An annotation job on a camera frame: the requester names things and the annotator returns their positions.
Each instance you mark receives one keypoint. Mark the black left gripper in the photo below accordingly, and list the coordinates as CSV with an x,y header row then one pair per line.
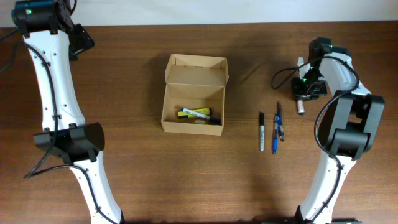
x,y
84,41

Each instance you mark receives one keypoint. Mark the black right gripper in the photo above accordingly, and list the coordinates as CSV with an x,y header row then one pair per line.
x,y
300,94

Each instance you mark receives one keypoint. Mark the black whiteboard marker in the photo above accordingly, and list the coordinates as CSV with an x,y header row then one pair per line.
x,y
300,107

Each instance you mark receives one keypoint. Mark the black sharpie marker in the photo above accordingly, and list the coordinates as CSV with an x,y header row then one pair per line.
x,y
261,130

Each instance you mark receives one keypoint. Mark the blue whiteboard marker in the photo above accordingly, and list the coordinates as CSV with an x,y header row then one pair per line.
x,y
200,115

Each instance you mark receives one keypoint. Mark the yellow highlighter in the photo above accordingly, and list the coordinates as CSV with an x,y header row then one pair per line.
x,y
206,111

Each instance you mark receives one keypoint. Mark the yellow tape roll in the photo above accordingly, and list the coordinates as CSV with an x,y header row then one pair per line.
x,y
200,121

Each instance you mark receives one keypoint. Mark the brown cardboard box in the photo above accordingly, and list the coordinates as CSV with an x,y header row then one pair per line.
x,y
193,82

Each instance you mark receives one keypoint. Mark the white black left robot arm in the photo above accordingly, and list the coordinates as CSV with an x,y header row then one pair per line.
x,y
53,41

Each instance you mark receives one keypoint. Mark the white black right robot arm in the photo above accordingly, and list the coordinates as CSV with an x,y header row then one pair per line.
x,y
344,129

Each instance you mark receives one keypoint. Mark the dark ballpoint pen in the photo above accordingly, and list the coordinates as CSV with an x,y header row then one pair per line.
x,y
280,126

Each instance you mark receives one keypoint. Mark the blue ballpoint pen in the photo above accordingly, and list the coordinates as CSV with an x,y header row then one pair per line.
x,y
275,134

